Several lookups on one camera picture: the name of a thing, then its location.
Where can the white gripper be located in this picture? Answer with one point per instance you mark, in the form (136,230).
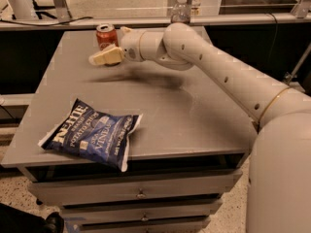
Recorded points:
(130,47)

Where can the red coke can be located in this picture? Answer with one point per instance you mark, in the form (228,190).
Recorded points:
(106,35)

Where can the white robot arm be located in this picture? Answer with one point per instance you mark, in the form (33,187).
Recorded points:
(279,193)

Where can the blue potato chip bag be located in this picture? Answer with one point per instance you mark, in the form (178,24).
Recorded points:
(93,135)

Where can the clear plastic water bottle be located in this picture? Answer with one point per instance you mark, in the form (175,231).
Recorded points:
(181,12)

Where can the grey drawer cabinet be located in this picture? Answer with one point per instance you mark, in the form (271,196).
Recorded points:
(188,123)

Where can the top grey drawer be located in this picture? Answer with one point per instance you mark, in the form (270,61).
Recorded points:
(132,188)

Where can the grey drawer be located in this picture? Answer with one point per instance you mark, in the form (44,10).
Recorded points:
(144,211)
(132,188)
(192,223)

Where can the middle grey drawer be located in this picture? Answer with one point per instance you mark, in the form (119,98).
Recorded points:
(144,211)

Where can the black shoe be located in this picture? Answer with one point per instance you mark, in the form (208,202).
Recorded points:
(55,223)

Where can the bottom grey drawer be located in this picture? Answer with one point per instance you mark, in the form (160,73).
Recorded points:
(192,223)

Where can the grey metal rail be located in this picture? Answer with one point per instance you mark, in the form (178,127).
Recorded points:
(84,23)

